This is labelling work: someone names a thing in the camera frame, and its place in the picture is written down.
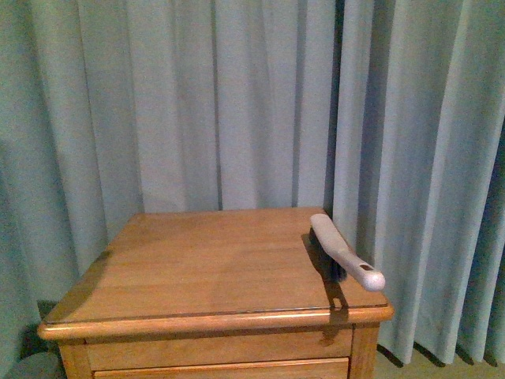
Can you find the beige hand brush black bristles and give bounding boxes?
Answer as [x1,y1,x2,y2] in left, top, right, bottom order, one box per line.
[310,214,386,291]

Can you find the light teal curtain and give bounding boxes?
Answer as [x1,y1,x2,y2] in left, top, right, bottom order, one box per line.
[1,1,504,373]

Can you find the wooden nightstand cabinet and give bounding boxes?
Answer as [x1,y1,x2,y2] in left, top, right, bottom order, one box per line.
[38,208,394,378]

